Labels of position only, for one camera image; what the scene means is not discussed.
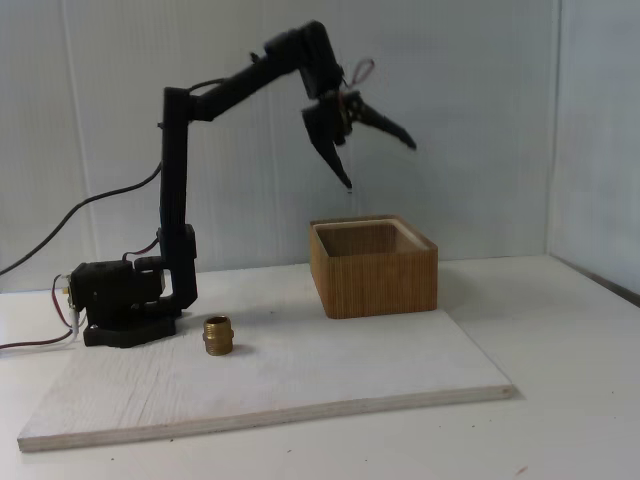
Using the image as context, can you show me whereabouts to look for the red white gripper servo wires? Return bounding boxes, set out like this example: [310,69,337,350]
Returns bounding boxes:
[341,58,376,90]

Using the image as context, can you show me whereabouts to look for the red shoulder servo wire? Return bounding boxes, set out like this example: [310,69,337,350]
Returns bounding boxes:
[123,238,162,262]

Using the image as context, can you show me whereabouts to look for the wooden slatted box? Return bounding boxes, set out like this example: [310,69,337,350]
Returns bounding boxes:
[308,213,440,320]

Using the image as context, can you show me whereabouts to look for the brass threaded pipe nipple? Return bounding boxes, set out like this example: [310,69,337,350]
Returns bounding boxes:
[202,314,236,357]

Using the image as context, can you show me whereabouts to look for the dark red base wire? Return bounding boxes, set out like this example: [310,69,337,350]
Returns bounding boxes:
[0,274,81,351]

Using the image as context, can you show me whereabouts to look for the white painted plywood board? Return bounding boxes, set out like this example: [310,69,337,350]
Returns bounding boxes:
[17,304,516,455]

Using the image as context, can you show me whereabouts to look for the white base cable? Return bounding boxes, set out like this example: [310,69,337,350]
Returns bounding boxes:
[0,299,84,359]

